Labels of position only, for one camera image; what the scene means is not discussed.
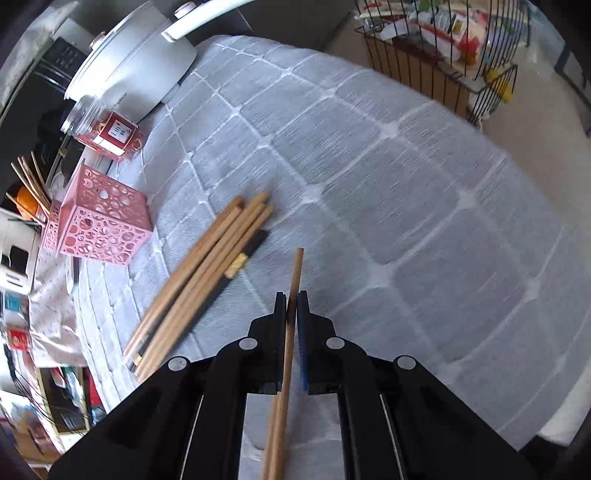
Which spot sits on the thin bamboo stick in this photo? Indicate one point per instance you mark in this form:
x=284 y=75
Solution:
x=41 y=175
x=34 y=181
x=28 y=184

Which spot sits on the pile of snack packets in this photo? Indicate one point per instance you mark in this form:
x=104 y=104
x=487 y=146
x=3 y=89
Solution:
x=443 y=27

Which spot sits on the small pink perforated basket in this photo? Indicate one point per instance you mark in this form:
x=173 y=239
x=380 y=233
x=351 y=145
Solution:
x=50 y=221

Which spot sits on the pink perforated utensil holder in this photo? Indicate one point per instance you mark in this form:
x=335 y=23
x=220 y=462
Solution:
x=106 y=230

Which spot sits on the white floral cloth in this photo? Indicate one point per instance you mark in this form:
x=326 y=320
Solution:
x=51 y=314

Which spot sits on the clear jar red label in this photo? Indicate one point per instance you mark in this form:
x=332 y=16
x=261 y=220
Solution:
x=115 y=134

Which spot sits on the white small appliance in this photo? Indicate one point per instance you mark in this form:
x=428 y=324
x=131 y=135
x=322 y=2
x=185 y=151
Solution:
x=18 y=240

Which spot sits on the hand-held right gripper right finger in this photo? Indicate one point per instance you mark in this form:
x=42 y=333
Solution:
x=302 y=344

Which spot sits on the wooden chopstick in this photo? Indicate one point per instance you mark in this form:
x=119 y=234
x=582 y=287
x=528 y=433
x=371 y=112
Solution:
x=245 y=220
x=184 y=272
x=202 y=297
x=296 y=277
x=208 y=251

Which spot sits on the yellow packet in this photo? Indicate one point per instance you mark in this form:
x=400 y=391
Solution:
x=502 y=86

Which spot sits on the black kitchen appliance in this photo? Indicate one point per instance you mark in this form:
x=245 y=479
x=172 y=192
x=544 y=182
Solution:
x=64 y=57

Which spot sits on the black chopstick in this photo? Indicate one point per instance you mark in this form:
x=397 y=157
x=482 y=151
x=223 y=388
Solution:
x=253 y=243

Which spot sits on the white electric cooking pot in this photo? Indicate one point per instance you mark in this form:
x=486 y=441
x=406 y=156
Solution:
x=134 y=69

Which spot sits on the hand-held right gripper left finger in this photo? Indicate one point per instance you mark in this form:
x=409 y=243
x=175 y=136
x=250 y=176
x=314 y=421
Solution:
x=280 y=350

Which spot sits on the grey checked tablecloth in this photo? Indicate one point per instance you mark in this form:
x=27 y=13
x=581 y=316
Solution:
x=392 y=184

